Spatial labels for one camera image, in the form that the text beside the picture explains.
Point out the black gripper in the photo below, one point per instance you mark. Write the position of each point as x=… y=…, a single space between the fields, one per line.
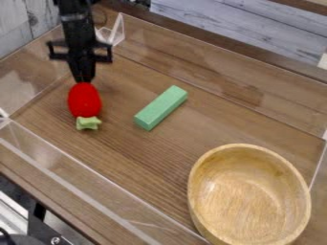
x=78 y=45

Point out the red plush strawberry toy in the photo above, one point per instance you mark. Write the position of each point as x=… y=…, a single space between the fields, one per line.
x=85 y=105

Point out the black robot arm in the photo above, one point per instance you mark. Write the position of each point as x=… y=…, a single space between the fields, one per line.
x=76 y=10

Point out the green rectangular block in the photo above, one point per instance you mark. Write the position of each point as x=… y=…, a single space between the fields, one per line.
x=160 y=107

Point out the clear acrylic tray walls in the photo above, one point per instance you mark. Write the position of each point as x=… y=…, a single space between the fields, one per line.
x=114 y=181

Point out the wooden bowl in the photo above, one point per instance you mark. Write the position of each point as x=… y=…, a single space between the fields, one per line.
x=248 y=197

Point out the black table leg bracket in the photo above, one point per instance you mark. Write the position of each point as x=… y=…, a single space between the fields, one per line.
x=50 y=230

